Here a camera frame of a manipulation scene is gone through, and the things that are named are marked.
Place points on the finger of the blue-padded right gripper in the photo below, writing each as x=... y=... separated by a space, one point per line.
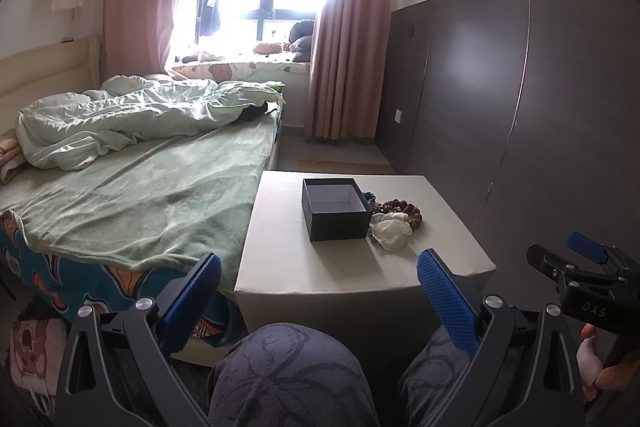
x=586 y=247

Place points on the pink cartoon bag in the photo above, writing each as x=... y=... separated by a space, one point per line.
x=35 y=359

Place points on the green blanket bed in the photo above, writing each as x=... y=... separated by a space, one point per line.
x=134 y=220

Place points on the person's knee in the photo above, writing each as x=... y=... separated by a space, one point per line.
x=289 y=375
x=431 y=376

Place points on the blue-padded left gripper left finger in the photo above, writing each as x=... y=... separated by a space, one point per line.
x=116 y=371

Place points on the beige padded headboard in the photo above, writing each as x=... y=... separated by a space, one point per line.
x=69 y=66

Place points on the black item on bed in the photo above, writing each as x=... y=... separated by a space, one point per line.
x=250 y=113

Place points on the pink right curtain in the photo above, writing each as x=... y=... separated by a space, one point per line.
x=347 y=69

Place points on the person's right knee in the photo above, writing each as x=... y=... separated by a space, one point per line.
x=431 y=376

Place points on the light green rumpled duvet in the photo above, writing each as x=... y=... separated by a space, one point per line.
x=71 y=130

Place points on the dark jewelry box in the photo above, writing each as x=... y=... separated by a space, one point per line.
x=335 y=209

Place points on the cartoon print cushion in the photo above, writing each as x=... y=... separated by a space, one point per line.
x=244 y=71

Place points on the person's left knee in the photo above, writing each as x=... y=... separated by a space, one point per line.
x=289 y=375

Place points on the white square table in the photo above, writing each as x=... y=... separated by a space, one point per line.
x=278 y=258

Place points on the dark pillows on windowsill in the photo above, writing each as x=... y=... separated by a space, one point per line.
x=300 y=39

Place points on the cardboard sheet on floor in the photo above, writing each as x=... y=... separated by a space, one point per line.
x=341 y=167

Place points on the person's right hand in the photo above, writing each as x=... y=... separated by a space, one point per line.
x=595 y=376

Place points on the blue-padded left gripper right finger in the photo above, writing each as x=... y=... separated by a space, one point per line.
x=522 y=368

